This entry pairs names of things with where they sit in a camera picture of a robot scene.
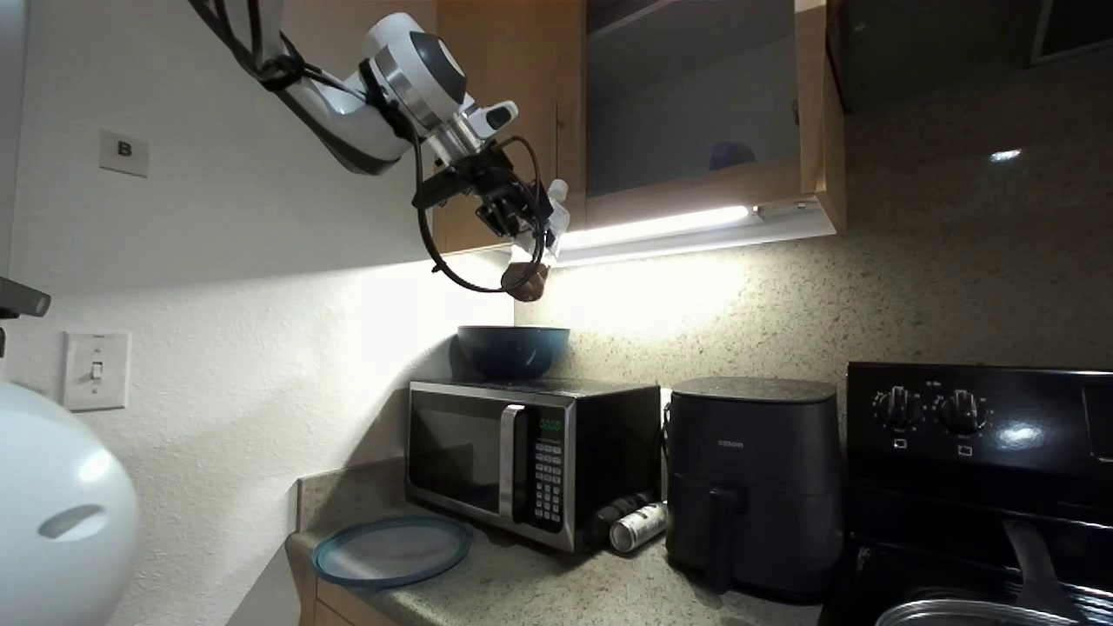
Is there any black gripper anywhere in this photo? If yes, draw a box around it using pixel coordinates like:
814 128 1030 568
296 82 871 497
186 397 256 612
462 147 557 260

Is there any blue item inside cupboard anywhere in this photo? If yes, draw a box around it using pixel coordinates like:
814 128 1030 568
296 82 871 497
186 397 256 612
704 136 760 177

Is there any stainless steel black microwave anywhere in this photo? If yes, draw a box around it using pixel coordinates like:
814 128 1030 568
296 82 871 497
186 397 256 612
405 375 664 558

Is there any open cupboard door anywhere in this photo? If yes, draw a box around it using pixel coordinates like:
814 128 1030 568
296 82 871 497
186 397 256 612
828 0 1113 117

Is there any dark blue bowl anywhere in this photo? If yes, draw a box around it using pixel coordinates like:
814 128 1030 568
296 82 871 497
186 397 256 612
452 325 573 387

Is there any under-cabinet light strip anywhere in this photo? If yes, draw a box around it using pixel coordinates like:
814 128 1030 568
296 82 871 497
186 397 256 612
554 202 764 267

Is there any silver black cylinder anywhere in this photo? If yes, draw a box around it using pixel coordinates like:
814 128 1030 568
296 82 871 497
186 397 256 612
589 489 675 558

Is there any black air fryer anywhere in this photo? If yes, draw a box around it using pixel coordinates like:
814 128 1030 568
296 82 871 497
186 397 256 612
661 375 846 608

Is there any blue rimmed round plate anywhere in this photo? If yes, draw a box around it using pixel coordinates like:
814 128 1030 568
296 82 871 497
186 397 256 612
311 511 477 592

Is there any black electric stove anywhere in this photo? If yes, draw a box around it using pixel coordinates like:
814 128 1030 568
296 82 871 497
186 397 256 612
814 357 1113 626

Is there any white rounded housing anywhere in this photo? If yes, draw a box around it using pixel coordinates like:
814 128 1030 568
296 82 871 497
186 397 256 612
0 378 142 626

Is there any black frying pan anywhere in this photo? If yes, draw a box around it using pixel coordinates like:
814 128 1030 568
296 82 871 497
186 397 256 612
874 518 1113 626

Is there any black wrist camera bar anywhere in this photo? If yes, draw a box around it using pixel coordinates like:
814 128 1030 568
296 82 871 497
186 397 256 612
412 155 492 217

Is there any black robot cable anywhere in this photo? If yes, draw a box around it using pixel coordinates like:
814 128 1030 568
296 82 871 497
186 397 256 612
412 136 515 297

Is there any wooden wall cupboard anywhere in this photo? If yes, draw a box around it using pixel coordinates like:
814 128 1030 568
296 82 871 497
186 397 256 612
431 0 848 255

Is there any white wall plate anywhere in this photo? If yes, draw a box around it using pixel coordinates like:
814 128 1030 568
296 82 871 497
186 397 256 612
96 128 154 181

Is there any white light switch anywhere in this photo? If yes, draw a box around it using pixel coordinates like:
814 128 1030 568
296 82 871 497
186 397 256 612
63 329 136 414

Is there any black bracket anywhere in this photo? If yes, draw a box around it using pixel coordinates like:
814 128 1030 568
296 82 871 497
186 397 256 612
0 275 55 327

